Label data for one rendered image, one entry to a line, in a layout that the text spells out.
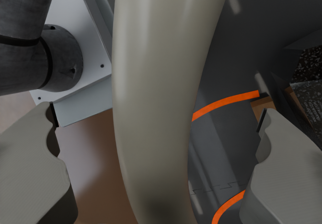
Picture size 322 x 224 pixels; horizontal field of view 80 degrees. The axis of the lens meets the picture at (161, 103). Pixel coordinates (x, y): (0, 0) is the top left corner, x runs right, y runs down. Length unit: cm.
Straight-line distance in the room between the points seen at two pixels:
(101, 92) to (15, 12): 33
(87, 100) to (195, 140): 102
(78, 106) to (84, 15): 31
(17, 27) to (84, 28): 20
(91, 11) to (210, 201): 162
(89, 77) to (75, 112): 20
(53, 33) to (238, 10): 107
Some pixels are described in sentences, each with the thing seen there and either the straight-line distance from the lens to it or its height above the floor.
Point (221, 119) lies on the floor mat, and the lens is 144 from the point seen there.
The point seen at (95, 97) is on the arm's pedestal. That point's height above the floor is 85.
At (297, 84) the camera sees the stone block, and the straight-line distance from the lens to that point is 78.
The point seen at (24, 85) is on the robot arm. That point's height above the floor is 107.
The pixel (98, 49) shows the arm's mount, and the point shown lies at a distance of 56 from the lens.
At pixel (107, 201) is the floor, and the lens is 233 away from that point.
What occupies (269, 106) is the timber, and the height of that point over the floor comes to 13.
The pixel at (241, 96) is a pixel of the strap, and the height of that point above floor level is 2.
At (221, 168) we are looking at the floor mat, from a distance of 163.
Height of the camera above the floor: 137
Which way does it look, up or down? 65 degrees down
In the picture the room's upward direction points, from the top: 130 degrees counter-clockwise
